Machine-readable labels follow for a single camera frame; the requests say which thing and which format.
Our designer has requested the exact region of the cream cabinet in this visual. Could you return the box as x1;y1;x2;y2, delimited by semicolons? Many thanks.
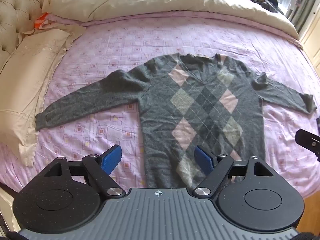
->
299;10;320;69

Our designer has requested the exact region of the beige tufted headboard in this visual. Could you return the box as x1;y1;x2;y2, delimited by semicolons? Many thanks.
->
0;0;68;67

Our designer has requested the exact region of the grey argyle sweater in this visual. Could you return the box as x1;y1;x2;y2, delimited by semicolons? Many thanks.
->
35;53;315;189

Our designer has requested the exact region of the pink patterned bed sheet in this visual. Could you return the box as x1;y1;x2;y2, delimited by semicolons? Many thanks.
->
0;11;320;200

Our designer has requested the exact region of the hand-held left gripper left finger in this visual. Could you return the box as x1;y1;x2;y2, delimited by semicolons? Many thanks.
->
44;144;126;198

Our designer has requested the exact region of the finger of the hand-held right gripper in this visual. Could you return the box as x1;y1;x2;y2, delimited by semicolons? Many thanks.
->
294;129;320;153

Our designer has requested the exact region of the patterned curtain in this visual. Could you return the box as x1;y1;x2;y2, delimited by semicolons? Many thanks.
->
287;0;320;34

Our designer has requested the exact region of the orange cloth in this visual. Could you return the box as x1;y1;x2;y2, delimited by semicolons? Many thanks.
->
34;12;54;32

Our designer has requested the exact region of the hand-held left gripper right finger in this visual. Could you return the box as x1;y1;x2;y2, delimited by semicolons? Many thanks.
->
192;145;275;197

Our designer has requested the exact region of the cream pillow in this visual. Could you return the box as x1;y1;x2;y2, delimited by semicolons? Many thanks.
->
0;29;87;167

